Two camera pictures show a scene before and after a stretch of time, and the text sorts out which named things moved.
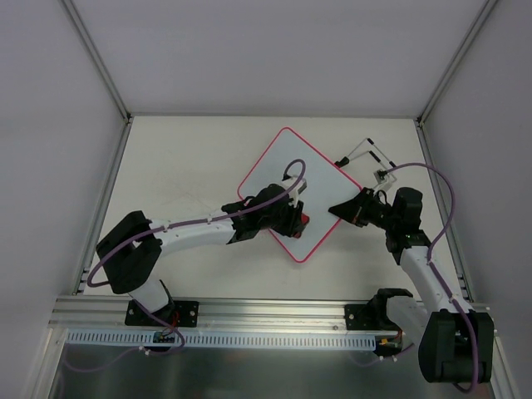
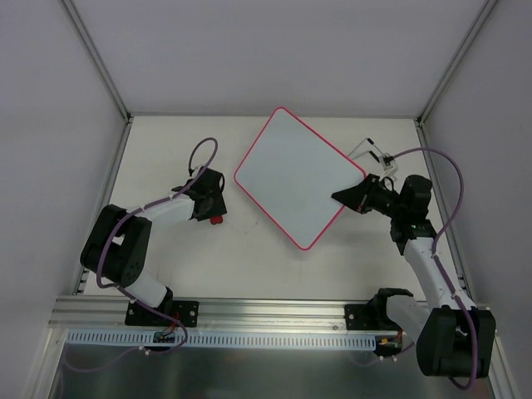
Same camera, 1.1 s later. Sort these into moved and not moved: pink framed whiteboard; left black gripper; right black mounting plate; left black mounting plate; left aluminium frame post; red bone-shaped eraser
Moved: red bone-shaped eraser; left black gripper; pink framed whiteboard
Not moved: right black mounting plate; left black mounting plate; left aluminium frame post
